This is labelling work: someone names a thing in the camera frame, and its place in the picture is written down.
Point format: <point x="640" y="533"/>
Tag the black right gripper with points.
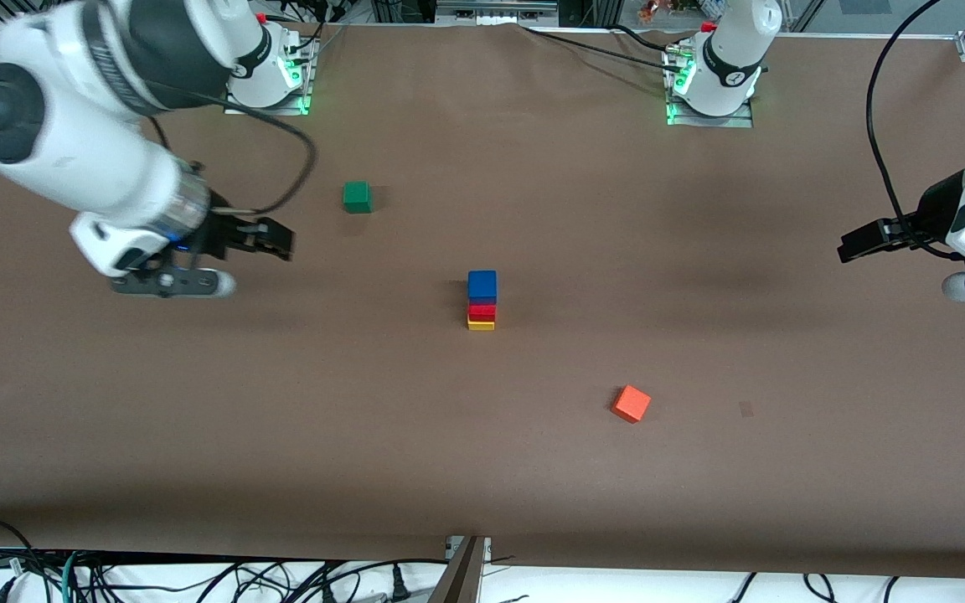
<point x="223" y="231"/>

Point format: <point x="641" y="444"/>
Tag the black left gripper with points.
<point x="933" y="211"/>

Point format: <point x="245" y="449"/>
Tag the blue block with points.
<point x="482" y="285"/>

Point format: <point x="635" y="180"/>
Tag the red block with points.
<point x="482" y="311"/>

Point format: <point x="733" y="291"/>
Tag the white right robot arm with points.
<point x="72" y="159"/>

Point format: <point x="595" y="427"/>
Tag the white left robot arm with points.
<point x="725" y="59"/>

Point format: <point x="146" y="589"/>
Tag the green block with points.
<point x="356" y="197"/>

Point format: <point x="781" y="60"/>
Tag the yellow block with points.
<point x="481" y="326"/>

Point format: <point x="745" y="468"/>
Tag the orange block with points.
<point x="631" y="404"/>

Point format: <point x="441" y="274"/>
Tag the white power strip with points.
<point x="491" y="12"/>

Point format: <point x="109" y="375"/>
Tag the brown support beam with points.
<point x="459" y="582"/>

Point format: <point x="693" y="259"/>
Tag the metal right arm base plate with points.
<point x="239" y="110"/>

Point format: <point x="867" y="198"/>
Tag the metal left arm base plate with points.
<point x="734" y="122"/>

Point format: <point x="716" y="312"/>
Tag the metal table edge bracket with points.
<point x="451" y="546"/>

